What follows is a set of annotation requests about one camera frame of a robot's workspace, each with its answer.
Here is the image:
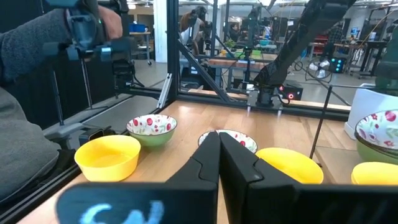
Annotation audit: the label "teleoperation leader arm handle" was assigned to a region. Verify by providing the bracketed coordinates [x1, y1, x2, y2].
[42, 0, 131, 62]

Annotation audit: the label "wooden workbench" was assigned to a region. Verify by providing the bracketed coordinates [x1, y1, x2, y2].
[207, 57, 274, 71]

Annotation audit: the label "black box teal lights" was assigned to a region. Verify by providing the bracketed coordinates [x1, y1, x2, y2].
[329, 57, 348, 75]

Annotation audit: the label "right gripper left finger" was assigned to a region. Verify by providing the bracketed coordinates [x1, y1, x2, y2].
[56, 132, 221, 224]

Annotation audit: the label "white floor fan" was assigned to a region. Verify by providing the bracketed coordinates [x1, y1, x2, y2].
[306, 55, 334, 84]

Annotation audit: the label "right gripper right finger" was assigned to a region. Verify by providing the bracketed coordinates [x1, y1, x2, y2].
[220, 133, 398, 224]

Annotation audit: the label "person's forearm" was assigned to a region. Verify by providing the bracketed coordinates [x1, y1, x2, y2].
[0, 8, 75, 86]

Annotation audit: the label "white hexagonal plant pot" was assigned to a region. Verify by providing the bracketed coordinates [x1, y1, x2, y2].
[344, 83, 398, 141]

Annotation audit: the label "silver metal bracket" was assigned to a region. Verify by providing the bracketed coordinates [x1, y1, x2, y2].
[156, 73, 174, 109]

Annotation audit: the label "green bowl red floral inside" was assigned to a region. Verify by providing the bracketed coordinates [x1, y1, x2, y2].
[197, 129, 259, 155]
[354, 109, 398, 153]
[126, 114, 178, 147]
[356, 141, 398, 166]

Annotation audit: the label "yellow plastic bowl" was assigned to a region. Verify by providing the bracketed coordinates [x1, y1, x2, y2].
[73, 134, 142, 183]
[255, 147, 325, 185]
[351, 161, 398, 185]

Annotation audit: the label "person's hand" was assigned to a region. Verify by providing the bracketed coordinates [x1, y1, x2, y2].
[93, 4, 124, 42]

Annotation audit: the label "blue storage bin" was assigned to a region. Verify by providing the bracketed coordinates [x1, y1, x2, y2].
[129, 23, 147, 34]

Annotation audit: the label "black rig frame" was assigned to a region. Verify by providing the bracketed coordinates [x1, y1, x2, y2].
[166, 0, 233, 103]

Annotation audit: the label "person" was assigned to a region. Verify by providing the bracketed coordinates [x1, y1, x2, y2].
[228, 23, 242, 43]
[0, 86, 65, 203]
[179, 6, 208, 56]

